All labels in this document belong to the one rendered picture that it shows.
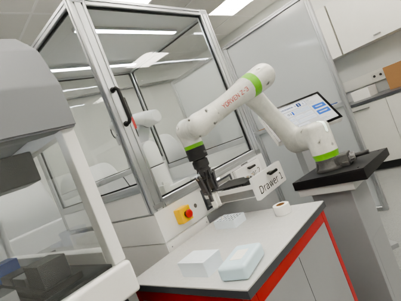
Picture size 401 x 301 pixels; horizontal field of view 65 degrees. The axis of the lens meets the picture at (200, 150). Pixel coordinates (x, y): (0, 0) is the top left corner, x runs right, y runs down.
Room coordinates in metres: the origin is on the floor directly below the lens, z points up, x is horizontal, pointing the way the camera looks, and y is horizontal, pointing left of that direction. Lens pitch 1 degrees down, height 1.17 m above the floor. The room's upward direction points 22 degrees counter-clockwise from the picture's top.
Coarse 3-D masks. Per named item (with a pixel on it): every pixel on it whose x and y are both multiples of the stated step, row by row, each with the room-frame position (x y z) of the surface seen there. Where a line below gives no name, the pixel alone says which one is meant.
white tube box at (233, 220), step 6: (228, 216) 1.46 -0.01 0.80; (234, 216) 1.43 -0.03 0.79; (240, 216) 1.40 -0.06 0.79; (216, 222) 1.44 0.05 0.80; (222, 222) 1.41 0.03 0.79; (228, 222) 1.39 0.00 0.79; (234, 222) 1.36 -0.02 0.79; (240, 222) 1.39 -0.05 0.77; (216, 228) 1.45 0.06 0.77; (222, 228) 1.42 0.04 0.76; (228, 228) 1.40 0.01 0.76
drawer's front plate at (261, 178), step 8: (264, 168) 1.54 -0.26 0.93; (272, 168) 1.57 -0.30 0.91; (280, 168) 1.62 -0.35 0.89; (256, 176) 1.45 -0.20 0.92; (264, 176) 1.50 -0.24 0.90; (272, 176) 1.55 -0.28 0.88; (280, 176) 1.60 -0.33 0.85; (256, 184) 1.43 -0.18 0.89; (264, 184) 1.48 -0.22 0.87; (280, 184) 1.58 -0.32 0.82; (256, 192) 1.42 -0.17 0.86; (264, 192) 1.46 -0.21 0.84
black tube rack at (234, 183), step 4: (232, 180) 1.75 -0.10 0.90; (236, 180) 1.70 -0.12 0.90; (240, 180) 1.65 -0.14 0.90; (244, 180) 1.60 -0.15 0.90; (224, 184) 1.74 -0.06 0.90; (228, 184) 1.70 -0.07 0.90; (232, 184) 1.64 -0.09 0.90; (236, 184) 1.59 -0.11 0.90; (240, 184) 1.54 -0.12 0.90; (248, 184) 1.63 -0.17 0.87; (220, 188) 1.65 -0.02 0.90; (224, 188) 1.61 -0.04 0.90; (228, 188) 1.60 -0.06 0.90; (232, 188) 1.69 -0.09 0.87
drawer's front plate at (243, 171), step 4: (256, 160) 2.06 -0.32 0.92; (248, 164) 1.99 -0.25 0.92; (252, 164) 2.02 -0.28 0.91; (256, 164) 2.05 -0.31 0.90; (260, 164) 2.08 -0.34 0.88; (240, 168) 1.92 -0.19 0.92; (244, 168) 1.94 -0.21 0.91; (252, 168) 2.01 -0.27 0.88; (256, 168) 2.03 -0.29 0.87; (260, 168) 2.07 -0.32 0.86; (236, 172) 1.88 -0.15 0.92; (240, 172) 1.91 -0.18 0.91; (244, 172) 1.93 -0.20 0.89; (248, 172) 1.96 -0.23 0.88; (236, 176) 1.87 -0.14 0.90; (240, 176) 1.90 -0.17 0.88
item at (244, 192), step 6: (228, 180) 1.85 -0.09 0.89; (246, 186) 1.47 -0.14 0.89; (222, 192) 1.58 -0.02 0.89; (228, 192) 1.55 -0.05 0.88; (234, 192) 1.53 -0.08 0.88; (240, 192) 1.50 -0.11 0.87; (246, 192) 1.48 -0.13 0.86; (252, 192) 1.46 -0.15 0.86; (222, 198) 1.58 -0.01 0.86; (228, 198) 1.56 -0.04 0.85; (234, 198) 1.53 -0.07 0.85; (240, 198) 1.51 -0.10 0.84; (246, 198) 1.49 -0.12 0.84; (210, 204) 1.65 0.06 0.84
